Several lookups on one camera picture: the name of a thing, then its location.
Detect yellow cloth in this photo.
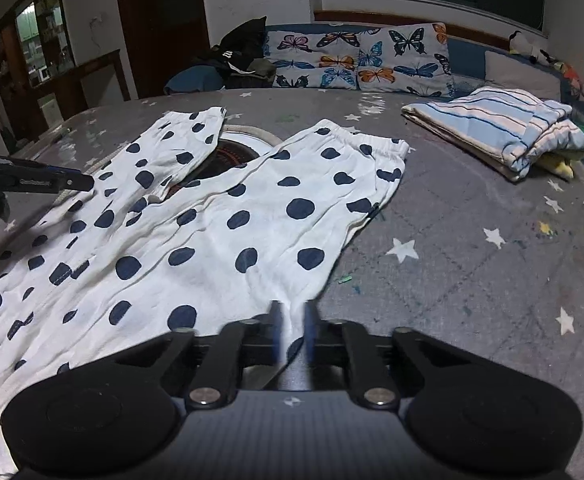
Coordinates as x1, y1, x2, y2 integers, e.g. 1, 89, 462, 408
537, 149, 584, 181

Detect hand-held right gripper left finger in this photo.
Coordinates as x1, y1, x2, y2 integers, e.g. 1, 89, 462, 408
117, 301, 287, 408

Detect round red black heater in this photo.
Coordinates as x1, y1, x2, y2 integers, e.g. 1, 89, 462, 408
164, 127, 283, 196

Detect grey cushion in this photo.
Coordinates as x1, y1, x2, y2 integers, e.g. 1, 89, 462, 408
484, 50, 563, 102

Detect white polka dot pants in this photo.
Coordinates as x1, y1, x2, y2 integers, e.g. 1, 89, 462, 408
0, 106, 410, 480

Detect dark wooden counter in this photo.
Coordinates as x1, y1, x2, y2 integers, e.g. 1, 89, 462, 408
34, 49, 139, 126

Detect pile of dark clothes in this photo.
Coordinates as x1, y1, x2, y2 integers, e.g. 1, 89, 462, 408
192, 17, 278, 91

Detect colourful toys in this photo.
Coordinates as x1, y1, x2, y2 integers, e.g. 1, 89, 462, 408
554, 57, 584, 131

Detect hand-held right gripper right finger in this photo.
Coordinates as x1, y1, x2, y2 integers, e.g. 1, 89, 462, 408
304, 301, 465, 409

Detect butterfly print pillow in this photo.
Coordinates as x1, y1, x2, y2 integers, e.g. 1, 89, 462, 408
356, 22, 454, 98
263, 30, 365, 91

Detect striped folded blanket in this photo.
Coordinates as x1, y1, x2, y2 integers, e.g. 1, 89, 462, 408
401, 86, 584, 182

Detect dark wooden door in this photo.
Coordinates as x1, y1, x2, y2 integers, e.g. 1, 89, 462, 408
112, 0, 210, 100

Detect black white plush toy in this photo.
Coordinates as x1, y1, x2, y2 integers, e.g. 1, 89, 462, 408
509, 30, 555, 67

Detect grey star print mat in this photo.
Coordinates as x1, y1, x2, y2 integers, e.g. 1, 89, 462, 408
0, 87, 584, 411

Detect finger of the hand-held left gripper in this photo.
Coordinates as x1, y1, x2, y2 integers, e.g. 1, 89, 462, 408
0, 155, 95, 194

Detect blue cushion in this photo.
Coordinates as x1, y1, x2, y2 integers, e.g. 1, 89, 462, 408
164, 65, 225, 96

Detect wooden display cabinet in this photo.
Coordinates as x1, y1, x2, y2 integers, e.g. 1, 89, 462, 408
0, 0, 80, 141

